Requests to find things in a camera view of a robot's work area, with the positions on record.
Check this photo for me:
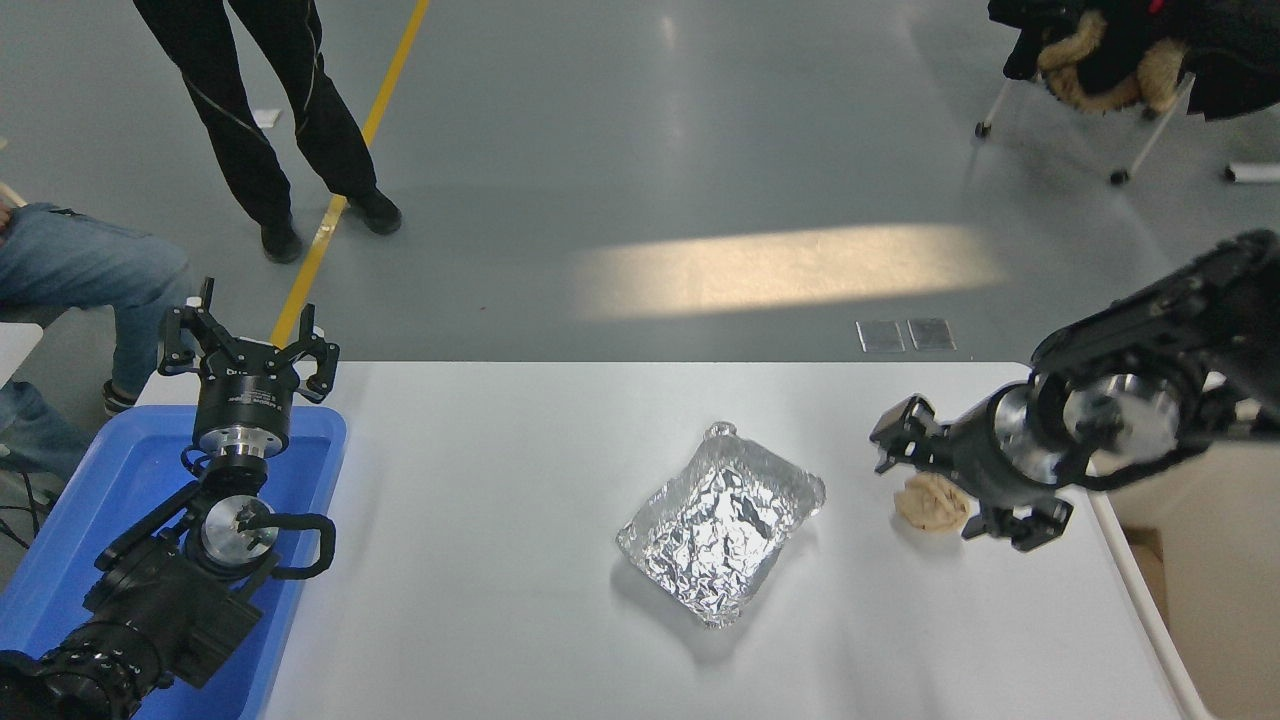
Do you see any blue plastic tray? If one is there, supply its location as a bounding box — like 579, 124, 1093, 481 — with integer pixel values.
0, 405, 348, 720

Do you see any black floor cable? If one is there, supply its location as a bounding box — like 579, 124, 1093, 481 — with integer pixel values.
0, 470, 61, 551

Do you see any foil tray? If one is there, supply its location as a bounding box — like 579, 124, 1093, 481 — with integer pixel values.
616, 422, 827, 629

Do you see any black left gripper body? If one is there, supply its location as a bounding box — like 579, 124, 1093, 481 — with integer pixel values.
192, 344, 300, 437

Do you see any standing person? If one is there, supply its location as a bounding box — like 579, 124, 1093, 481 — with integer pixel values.
133, 0, 404, 265

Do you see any seated person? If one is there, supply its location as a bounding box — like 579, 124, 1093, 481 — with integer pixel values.
0, 203, 196, 479

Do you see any large pale bin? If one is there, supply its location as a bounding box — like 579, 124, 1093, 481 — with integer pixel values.
1085, 372, 1280, 720

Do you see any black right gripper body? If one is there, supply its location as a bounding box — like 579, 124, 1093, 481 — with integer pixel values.
940, 394, 1043, 507

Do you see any crumpled tan paper ball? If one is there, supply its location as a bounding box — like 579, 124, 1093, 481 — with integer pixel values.
894, 472, 971, 535

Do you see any white side table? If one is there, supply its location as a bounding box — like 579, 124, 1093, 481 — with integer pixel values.
0, 322, 45, 386

